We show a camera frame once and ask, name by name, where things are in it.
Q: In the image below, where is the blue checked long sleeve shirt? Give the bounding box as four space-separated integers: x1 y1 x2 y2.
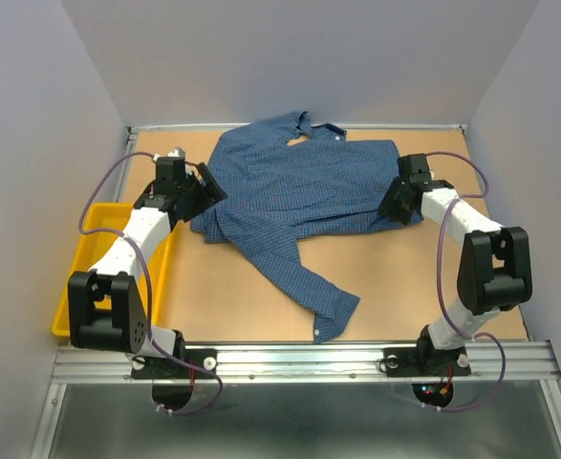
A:
190 111 403 343

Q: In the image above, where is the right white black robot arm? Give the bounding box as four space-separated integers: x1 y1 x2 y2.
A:
378 153 532 378

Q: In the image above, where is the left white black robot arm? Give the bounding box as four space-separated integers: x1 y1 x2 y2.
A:
67 147 226 377

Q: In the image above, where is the yellow plastic tray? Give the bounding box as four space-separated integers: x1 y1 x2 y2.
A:
51 202 179 339

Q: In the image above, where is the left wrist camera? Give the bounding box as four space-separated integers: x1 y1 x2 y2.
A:
166 147 185 161

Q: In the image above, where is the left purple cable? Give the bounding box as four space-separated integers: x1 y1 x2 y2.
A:
78 151 227 416

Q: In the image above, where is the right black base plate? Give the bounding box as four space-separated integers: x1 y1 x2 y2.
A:
378 346 471 378

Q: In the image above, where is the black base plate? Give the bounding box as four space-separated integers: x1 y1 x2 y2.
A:
131 348 218 381
378 346 471 378

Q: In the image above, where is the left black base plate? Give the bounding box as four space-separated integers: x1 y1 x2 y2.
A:
131 348 218 381

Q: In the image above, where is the aluminium mounting rail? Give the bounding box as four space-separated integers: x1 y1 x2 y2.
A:
51 339 561 385

